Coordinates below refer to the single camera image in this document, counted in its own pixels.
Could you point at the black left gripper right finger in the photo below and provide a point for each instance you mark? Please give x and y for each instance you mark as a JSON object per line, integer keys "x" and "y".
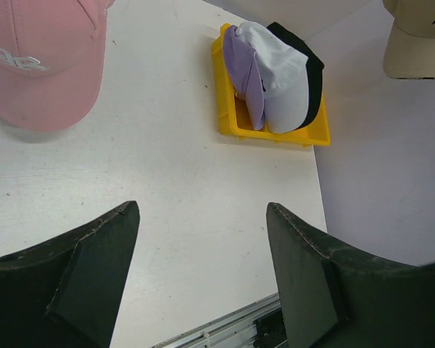
{"x": 333, "y": 294}

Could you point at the purple baseball cap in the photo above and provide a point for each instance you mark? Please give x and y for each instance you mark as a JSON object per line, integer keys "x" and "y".
{"x": 244, "y": 73}

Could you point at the pink baseball cap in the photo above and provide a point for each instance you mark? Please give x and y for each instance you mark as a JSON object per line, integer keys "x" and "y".
{"x": 51, "y": 61}

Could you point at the aluminium mounting rail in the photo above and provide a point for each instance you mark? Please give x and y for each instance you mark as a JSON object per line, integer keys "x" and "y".
{"x": 259, "y": 324}

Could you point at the beige baseball cap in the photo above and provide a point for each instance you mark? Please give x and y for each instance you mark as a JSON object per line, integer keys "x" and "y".
{"x": 410, "y": 51}

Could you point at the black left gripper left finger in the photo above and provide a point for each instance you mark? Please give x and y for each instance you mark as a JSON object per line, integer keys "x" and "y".
{"x": 66, "y": 291}

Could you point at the white baseball cap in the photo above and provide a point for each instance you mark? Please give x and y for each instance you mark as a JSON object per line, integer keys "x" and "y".
{"x": 284, "y": 78}

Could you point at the yellow plastic bin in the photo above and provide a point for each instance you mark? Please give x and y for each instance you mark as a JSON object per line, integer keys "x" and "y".
{"x": 233, "y": 117}

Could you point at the black baseball cap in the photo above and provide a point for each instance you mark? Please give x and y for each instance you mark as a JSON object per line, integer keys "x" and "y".
{"x": 314, "y": 68}

